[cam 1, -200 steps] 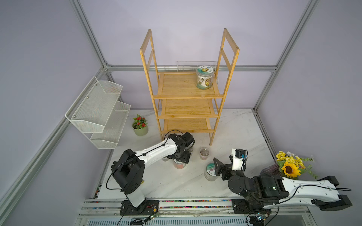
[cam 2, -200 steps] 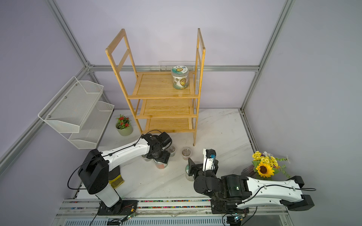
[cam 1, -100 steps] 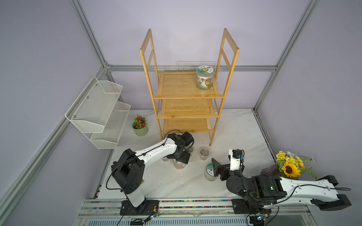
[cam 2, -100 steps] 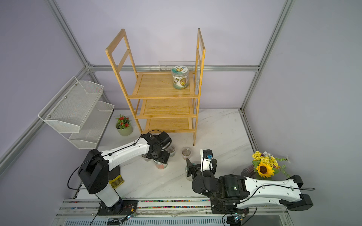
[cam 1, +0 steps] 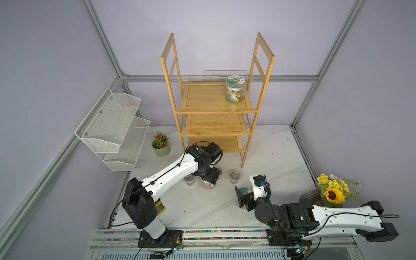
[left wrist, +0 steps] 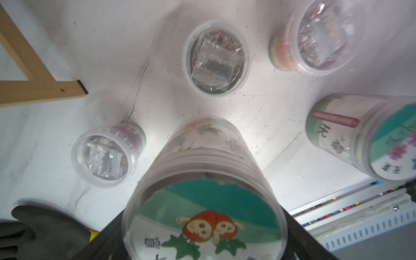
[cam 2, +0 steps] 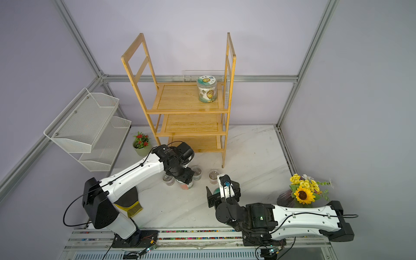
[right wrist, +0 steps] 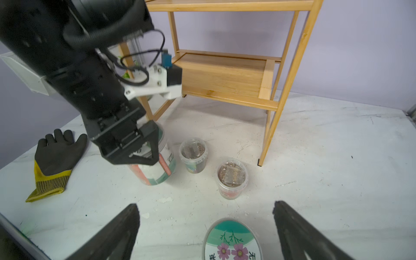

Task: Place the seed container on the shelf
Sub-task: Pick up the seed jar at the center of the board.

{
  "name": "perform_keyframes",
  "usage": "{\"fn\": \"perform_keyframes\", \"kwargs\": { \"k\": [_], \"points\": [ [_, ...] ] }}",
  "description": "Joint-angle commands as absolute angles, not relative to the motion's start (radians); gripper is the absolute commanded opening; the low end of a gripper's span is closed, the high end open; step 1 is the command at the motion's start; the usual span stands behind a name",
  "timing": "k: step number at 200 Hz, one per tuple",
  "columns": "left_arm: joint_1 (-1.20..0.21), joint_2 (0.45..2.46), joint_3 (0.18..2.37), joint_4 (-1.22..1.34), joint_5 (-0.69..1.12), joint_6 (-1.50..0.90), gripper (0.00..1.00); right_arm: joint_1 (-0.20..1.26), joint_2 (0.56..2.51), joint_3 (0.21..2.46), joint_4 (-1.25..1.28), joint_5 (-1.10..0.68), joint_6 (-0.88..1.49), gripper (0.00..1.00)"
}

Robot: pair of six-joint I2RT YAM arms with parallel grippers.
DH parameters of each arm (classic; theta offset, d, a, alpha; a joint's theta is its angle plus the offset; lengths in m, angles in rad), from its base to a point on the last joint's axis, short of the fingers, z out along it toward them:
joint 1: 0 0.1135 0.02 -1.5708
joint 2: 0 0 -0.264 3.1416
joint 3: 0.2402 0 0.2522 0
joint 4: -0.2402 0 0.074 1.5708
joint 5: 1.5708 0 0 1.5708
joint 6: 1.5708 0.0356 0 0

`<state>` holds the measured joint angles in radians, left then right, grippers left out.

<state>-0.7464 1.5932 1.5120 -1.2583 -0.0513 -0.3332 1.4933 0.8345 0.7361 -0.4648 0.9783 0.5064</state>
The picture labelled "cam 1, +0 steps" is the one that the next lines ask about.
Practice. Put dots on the black and yellow glove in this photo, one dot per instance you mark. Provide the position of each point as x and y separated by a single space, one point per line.
159 207

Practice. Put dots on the small clear seed cup right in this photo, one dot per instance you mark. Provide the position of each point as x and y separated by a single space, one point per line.
234 176

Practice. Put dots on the green pot with red flowers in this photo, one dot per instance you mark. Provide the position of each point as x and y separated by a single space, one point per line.
161 145

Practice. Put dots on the bamboo three-tier shelf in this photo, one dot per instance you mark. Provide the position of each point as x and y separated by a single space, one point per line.
201 110

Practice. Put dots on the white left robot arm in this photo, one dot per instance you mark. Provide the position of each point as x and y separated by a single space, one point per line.
140 196

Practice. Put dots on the small clear seed cup left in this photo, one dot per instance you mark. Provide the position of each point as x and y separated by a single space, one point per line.
190 180

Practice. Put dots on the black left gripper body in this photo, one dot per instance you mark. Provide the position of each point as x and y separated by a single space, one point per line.
209 174

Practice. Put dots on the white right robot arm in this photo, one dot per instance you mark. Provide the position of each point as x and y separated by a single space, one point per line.
297 224

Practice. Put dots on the small clear seed cup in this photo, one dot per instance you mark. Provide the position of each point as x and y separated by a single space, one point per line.
190 180
220 173
234 176

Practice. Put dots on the seed jar with floral lid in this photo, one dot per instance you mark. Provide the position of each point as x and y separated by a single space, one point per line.
242 196

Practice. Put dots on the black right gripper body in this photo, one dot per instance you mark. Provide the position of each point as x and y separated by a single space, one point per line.
249 199

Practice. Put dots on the sunflower bouquet in vase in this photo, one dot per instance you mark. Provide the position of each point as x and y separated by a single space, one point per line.
332 192

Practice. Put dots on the white mesh wall basket rack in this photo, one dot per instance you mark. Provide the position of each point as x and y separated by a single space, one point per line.
113 131

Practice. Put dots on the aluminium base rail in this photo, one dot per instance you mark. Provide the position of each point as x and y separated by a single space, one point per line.
230 243

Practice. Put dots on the seed jar with red base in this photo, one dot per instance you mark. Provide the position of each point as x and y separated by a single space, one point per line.
206 185

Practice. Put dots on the small clear seed cup middle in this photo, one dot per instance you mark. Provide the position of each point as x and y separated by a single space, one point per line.
220 173

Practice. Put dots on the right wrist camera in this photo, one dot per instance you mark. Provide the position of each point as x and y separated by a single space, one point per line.
260 187

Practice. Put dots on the green-lid sunflower seed jar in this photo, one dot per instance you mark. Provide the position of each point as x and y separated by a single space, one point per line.
235 88

